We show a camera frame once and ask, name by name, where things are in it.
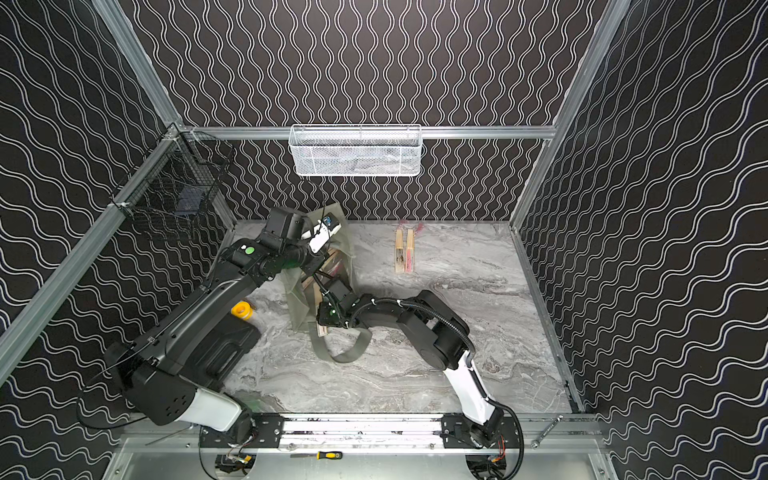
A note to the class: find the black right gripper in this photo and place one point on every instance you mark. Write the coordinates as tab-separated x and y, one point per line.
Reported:
332	309

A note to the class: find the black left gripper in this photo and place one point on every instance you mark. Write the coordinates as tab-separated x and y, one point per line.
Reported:
321	261

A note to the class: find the olive green tote bag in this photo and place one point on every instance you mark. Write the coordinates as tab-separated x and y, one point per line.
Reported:
302	314

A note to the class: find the folding fan with pink paper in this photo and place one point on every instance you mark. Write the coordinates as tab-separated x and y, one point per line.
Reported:
411	234

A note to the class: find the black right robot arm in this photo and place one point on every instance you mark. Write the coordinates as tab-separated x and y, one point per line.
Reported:
436	332

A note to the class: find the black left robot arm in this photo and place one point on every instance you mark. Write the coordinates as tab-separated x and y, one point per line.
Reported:
148	370

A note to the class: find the yellow tape roll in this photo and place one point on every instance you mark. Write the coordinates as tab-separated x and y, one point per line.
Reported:
242	310

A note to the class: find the horizontal aluminium back bar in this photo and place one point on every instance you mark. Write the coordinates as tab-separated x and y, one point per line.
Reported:
378	132

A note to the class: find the left aluminium side bar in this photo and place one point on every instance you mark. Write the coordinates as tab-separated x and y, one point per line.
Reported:
33	319

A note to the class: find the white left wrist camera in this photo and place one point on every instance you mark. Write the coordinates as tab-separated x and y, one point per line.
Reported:
322	232

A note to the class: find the white wire mesh basket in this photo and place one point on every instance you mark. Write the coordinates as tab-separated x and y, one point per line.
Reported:
354	157

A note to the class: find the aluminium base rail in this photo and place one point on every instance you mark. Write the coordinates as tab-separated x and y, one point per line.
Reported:
411	434

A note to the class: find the black wire mesh basket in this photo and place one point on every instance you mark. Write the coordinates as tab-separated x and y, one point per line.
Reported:
180	197

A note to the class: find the yellow handled screwdriver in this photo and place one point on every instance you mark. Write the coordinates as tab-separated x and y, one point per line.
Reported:
321	455

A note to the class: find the aluminium corner frame post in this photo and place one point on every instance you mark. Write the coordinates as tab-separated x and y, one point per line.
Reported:
128	43

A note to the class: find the right aluminium frame post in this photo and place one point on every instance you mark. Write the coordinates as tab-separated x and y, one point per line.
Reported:
594	55

